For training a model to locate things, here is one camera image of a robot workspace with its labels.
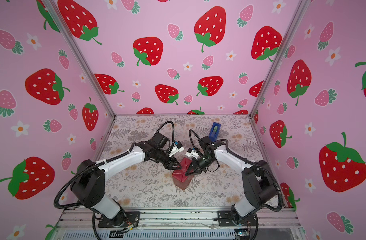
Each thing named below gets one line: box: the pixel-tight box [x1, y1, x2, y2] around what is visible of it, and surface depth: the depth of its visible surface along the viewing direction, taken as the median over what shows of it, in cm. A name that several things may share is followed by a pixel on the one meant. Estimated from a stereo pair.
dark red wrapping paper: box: [172, 157, 195, 191], surface depth 79 cm
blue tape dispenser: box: [208, 122, 221, 142], surface depth 106 cm
